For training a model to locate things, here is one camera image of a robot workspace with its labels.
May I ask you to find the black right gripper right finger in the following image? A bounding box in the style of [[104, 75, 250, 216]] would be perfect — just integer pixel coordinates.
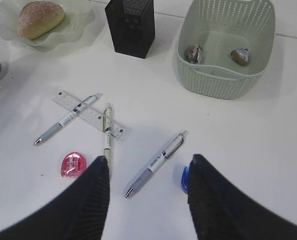
[[187, 154, 297, 240]]

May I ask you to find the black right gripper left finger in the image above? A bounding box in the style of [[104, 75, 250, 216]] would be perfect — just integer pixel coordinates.
[[0, 156, 110, 240]]

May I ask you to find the brown paper ball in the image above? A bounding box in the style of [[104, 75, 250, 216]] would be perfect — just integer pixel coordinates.
[[230, 48, 250, 67]]

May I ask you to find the white paper ball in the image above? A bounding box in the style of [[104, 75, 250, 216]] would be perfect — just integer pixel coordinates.
[[185, 44, 205, 65]]

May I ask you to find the sugared bread roll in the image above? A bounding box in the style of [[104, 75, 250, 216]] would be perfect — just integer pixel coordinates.
[[17, 0, 65, 40]]

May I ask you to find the blue pencil sharpener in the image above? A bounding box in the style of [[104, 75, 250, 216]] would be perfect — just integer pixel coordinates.
[[180, 166, 190, 194]]

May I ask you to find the pink pencil sharpener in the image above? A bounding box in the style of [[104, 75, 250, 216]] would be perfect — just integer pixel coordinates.
[[60, 151, 87, 179]]

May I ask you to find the grey pen right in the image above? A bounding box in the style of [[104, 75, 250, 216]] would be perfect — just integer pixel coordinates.
[[124, 130, 188, 199]]

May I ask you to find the beige pen middle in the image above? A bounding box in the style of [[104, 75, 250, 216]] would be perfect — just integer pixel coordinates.
[[103, 103, 113, 175]]

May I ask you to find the blue grey pen left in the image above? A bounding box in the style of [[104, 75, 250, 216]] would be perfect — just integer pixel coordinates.
[[33, 92, 103, 146]]

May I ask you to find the green plastic basket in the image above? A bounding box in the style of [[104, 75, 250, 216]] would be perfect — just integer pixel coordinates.
[[176, 0, 275, 100]]

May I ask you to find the black mesh pen holder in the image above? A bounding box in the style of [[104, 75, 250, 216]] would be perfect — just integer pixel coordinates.
[[105, 0, 155, 59]]

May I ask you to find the green wavy glass plate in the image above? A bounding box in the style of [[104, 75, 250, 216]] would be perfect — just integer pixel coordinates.
[[0, 0, 94, 49]]

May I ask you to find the transparent plastic ruler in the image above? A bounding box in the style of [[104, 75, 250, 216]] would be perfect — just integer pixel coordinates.
[[52, 90, 131, 141]]

